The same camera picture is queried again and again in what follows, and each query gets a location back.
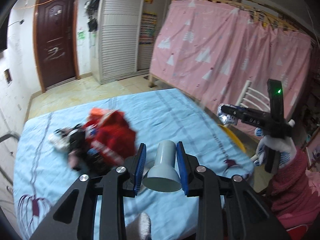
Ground grey plastic cup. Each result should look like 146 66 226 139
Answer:
142 140 182 192

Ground blue white wrapper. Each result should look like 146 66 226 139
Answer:
217 103 238 127

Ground black and white sock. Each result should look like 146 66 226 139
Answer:
48 124 86 171

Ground red fleece sleeve forearm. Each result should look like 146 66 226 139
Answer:
268 149 319 229

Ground right white gloved hand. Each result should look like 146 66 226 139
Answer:
251 120 297 170

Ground left white gloved hand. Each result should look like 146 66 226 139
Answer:
126 212 151 240

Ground white metal chair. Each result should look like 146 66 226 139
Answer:
235 80 271 112

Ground pink patterned bed curtain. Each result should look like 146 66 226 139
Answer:
149 0 313 140

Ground light blue bed sheet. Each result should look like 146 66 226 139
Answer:
13 89 254 239

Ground white louvered wardrobe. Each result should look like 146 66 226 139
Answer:
98 0 143 84

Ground dark brown wooden door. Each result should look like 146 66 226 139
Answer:
33 0 80 92

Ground colourful wall poster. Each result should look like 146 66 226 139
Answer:
139 11 157 45

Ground black bags hanging on wall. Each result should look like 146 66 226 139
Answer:
85 0 100 33

